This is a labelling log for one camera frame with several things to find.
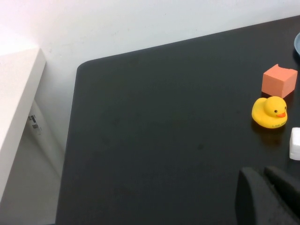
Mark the white side table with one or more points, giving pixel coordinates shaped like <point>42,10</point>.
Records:
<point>16,89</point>

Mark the blue cup stand with pegs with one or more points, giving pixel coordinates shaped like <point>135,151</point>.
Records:
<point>297,44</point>

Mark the white foam cube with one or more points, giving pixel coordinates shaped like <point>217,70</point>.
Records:
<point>295,145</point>

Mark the orange foam cube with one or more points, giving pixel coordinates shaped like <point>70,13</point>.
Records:
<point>276,82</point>

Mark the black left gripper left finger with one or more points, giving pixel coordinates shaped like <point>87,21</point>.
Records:
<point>255,204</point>

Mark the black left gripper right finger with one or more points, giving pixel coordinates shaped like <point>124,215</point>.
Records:
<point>286,185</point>

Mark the barcode label sticker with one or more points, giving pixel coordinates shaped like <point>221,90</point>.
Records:
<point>35,124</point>

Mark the yellow rubber duck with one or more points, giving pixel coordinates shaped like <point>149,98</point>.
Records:
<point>267,112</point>

